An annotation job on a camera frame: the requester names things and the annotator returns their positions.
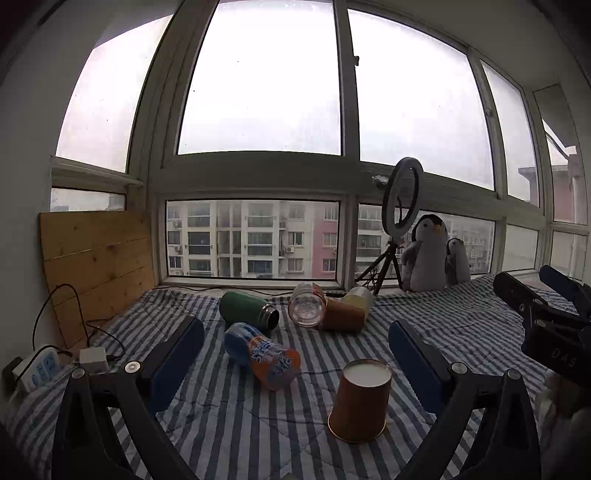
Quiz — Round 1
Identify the person's right forearm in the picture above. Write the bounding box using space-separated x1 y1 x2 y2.
536 373 591 480

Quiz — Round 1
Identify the black cable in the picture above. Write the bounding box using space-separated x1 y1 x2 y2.
31 283 126 363

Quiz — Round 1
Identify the blue and orange printed cup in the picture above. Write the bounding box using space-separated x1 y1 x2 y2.
223 322 302 391

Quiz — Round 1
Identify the blue striped blanket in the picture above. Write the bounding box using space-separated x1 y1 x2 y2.
0 273 583 480

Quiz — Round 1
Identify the small penguin plush toy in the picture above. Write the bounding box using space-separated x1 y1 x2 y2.
445 237 472 286

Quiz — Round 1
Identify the yellow translucent plastic cup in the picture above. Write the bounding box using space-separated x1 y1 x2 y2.
344 285 375 320

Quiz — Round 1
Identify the large penguin plush toy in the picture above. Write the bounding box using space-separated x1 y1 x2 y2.
400 214 450 293

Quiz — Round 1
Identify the white window frame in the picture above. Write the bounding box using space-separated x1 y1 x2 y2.
48 0 591 289

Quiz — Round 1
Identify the green thermos bottle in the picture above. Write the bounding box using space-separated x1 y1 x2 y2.
219 291 281 332

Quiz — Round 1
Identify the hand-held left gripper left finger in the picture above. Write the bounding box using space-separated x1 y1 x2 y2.
52 315 206 480

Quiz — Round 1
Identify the white charger adapter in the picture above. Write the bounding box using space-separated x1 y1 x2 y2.
78 346 110 374

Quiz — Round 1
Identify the black tripod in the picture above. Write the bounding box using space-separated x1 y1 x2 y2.
355 237 403 296

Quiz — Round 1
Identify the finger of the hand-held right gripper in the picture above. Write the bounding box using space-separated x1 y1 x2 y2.
539 265 591 320
492 272 555 325

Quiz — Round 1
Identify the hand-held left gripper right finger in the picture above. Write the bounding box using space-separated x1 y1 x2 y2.
388 319 542 480

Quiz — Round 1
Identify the black ring light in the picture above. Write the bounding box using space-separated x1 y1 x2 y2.
372 157 425 241

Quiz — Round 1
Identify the wooden board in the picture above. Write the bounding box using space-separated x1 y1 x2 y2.
39 209 158 350

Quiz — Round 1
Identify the orange paper cup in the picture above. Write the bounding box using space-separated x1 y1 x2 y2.
318 298 368 334
327 359 393 444

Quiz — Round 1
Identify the white power strip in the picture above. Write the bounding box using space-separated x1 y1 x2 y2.
10 346 64 394

